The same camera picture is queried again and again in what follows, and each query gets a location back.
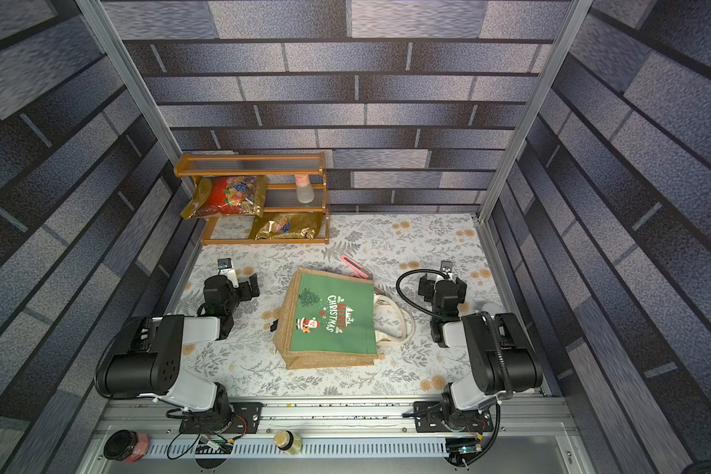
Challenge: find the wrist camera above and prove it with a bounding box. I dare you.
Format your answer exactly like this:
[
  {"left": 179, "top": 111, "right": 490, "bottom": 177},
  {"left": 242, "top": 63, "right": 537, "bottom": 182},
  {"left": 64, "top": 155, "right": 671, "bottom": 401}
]
[
  {"left": 440, "top": 260, "right": 454, "bottom": 280},
  {"left": 217, "top": 258, "right": 239, "bottom": 288}
]

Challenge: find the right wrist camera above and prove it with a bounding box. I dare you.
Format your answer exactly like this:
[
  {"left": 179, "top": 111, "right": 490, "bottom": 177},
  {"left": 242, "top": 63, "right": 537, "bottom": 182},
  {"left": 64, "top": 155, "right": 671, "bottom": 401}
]
[{"left": 440, "top": 260, "right": 454, "bottom": 280}]

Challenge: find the small gold lid jar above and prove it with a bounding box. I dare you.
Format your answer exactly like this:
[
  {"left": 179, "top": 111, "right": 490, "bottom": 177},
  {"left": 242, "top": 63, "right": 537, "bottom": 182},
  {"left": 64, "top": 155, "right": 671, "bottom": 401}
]
[{"left": 274, "top": 431, "right": 303, "bottom": 455}]

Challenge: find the black red tape roll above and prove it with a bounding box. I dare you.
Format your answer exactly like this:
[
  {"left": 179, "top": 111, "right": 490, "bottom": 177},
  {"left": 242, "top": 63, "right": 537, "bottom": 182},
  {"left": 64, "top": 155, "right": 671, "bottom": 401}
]
[{"left": 103, "top": 430, "right": 149, "bottom": 463}]

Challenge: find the gold candy bag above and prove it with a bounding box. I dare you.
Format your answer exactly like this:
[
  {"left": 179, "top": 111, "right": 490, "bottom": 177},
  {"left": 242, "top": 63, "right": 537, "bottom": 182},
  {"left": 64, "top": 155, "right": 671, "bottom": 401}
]
[{"left": 249, "top": 213, "right": 323, "bottom": 240}]

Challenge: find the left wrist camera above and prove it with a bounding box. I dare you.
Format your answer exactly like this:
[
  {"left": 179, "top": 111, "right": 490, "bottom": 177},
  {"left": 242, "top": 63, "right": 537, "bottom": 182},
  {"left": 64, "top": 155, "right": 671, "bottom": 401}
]
[{"left": 217, "top": 258, "right": 239, "bottom": 288}]

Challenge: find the burlap green Christmas tote bag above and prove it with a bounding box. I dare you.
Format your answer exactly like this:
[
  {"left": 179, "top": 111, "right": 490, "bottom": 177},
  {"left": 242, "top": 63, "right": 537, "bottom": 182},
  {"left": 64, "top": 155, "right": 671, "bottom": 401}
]
[{"left": 274, "top": 268, "right": 416, "bottom": 371}]

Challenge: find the small pink capped bottle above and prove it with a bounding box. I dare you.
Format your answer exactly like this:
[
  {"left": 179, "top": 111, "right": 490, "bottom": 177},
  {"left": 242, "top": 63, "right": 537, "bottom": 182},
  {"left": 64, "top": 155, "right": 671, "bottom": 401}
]
[{"left": 294, "top": 174, "right": 315, "bottom": 205}]

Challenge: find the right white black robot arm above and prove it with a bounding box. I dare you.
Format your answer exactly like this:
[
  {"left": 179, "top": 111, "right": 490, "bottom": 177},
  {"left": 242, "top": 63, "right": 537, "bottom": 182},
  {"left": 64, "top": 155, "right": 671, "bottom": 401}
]
[{"left": 411, "top": 275, "right": 543, "bottom": 434}]

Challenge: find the white green round container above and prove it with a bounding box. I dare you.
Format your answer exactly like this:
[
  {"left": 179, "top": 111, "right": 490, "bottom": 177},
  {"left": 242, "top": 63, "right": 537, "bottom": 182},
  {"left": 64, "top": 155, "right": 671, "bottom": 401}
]
[{"left": 474, "top": 301, "right": 506, "bottom": 317}]

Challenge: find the wooden two-tier shelf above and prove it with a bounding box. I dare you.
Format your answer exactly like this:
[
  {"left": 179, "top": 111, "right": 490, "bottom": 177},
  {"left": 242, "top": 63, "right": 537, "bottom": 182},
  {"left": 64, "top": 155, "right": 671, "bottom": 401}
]
[{"left": 174, "top": 153, "right": 330, "bottom": 246}]

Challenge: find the red gold snack bag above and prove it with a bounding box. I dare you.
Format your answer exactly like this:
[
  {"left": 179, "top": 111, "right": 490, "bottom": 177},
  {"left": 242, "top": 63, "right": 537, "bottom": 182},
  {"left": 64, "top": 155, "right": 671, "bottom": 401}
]
[{"left": 181, "top": 176, "right": 269, "bottom": 219}]

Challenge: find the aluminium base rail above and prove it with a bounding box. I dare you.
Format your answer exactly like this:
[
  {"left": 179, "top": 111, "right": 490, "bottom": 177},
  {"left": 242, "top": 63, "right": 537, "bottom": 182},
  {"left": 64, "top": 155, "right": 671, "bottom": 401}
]
[{"left": 76, "top": 395, "right": 595, "bottom": 473}]

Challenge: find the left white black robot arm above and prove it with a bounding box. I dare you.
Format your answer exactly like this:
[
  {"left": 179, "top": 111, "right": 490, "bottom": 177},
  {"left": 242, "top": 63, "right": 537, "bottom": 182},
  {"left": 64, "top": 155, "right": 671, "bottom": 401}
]
[{"left": 95, "top": 274, "right": 261, "bottom": 436}]

